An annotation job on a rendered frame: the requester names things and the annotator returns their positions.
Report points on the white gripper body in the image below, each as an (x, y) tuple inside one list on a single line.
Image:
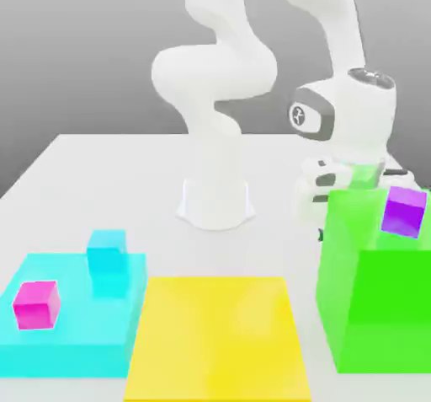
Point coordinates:
[(308, 203)]

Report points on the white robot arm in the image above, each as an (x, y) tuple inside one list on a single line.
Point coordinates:
[(212, 159)]

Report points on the small purple cube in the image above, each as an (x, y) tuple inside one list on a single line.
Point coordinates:
[(402, 216)]

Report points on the small cyan cube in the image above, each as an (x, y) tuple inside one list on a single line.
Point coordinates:
[(107, 267)]

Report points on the small magenta cube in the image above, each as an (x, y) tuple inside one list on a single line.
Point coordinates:
[(33, 307)]

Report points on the large green box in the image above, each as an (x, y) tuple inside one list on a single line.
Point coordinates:
[(387, 307)]

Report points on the large yellow box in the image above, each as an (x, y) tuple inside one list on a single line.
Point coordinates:
[(219, 338)]

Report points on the large cyan box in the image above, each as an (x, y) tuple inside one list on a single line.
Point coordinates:
[(77, 328)]

